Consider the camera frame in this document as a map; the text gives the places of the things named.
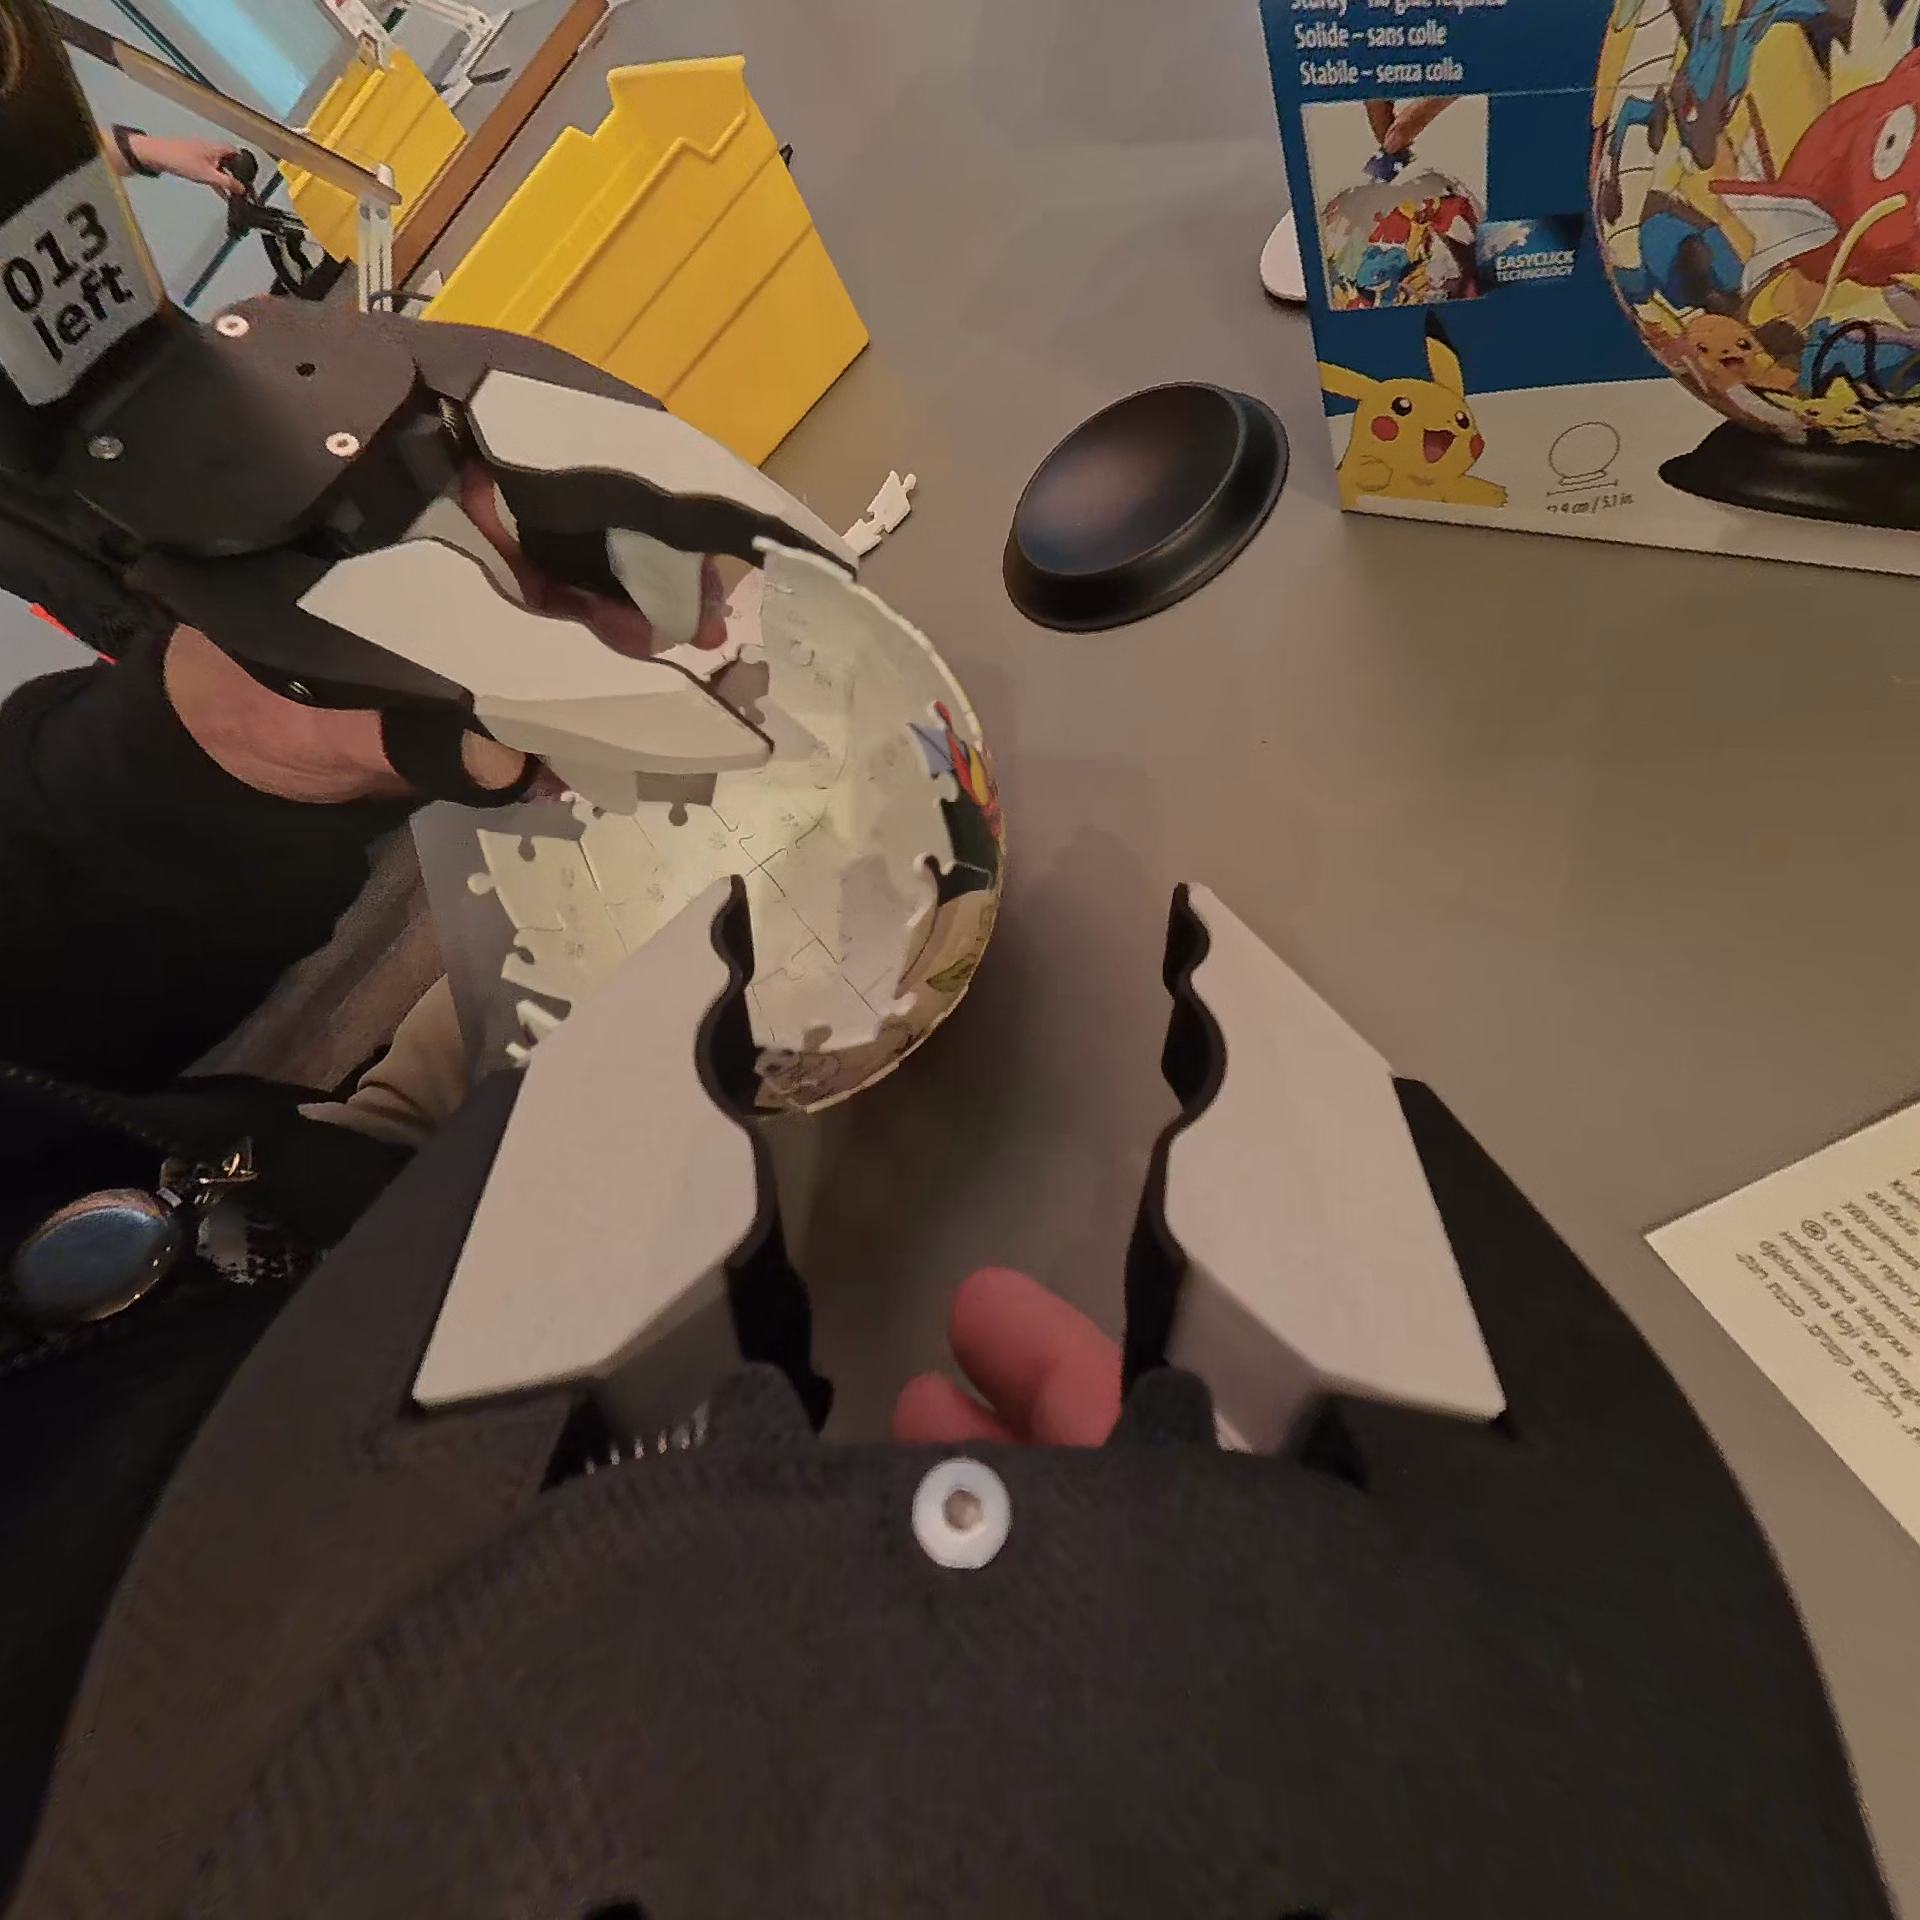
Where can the person's left forearm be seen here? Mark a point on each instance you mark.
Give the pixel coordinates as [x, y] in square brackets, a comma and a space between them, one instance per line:
[121, 896]

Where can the person's black clothing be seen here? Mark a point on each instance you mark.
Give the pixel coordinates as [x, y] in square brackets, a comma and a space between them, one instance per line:
[93, 1503]

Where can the metal rail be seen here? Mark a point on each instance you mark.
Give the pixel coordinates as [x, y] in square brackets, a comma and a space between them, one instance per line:
[256, 115]

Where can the black round ball stand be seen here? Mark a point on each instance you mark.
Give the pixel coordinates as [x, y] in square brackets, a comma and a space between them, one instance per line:
[1140, 495]

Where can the person's right hand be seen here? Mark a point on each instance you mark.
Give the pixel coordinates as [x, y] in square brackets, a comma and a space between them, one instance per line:
[1020, 1360]

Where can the large yellow plastic bin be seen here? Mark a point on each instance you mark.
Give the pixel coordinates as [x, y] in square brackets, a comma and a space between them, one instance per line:
[665, 255]

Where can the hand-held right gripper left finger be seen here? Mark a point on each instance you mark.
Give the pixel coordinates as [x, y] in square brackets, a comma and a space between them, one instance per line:
[601, 1181]

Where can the partly built puzzle ball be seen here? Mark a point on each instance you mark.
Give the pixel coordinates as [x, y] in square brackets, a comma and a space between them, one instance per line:
[843, 843]

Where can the another person's forearm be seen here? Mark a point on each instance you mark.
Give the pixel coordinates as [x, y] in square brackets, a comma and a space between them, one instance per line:
[187, 158]

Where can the blue puzzle box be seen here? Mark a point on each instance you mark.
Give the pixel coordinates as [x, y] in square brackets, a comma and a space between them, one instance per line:
[1577, 228]

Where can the white double puzzle piece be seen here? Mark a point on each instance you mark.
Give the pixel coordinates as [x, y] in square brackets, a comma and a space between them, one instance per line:
[888, 512]

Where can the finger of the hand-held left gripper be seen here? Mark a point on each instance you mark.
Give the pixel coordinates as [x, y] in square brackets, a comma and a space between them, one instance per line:
[565, 675]
[631, 450]

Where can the round badge reel with clip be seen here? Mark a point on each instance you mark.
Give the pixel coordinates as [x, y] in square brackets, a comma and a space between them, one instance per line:
[100, 1250]

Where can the person's left hand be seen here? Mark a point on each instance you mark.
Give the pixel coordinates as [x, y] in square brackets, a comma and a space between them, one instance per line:
[290, 717]

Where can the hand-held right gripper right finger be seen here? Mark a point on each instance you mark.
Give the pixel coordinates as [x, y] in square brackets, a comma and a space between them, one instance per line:
[1334, 1199]

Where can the small yellow plastic bin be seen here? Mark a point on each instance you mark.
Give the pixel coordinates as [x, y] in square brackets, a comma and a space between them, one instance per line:
[376, 139]

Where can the printed instruction sheet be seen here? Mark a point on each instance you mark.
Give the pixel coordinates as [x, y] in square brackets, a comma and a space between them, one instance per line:
[1800, 1320]

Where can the white flat stand base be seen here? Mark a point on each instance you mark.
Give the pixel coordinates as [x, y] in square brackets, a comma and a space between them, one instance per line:
[1296, 257]

